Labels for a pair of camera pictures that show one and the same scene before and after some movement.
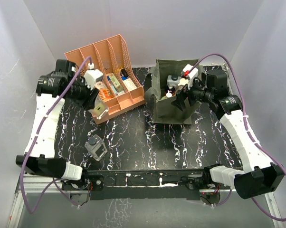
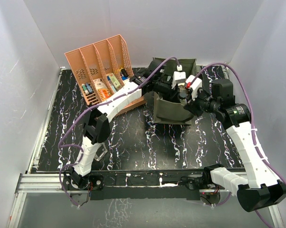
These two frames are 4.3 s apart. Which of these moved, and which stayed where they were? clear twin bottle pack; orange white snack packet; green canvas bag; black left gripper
Moved: black left gripper; green canvas bag
Stayed: orange white snack packet; clear twin bottle pack
